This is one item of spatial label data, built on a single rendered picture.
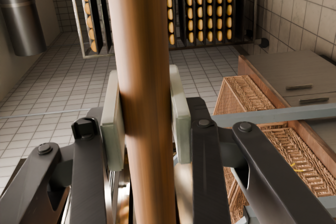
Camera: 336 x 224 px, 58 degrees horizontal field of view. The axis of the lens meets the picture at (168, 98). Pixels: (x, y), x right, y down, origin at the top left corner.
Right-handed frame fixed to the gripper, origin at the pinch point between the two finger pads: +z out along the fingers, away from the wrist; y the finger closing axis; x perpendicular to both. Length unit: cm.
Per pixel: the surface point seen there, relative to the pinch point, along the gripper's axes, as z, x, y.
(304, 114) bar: 85, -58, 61
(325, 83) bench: 118, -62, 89
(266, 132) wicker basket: 89, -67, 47
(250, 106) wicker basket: 111, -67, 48
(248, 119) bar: 85, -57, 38
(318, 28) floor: 179, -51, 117
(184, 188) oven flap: 112, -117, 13
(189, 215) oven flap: 93, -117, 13
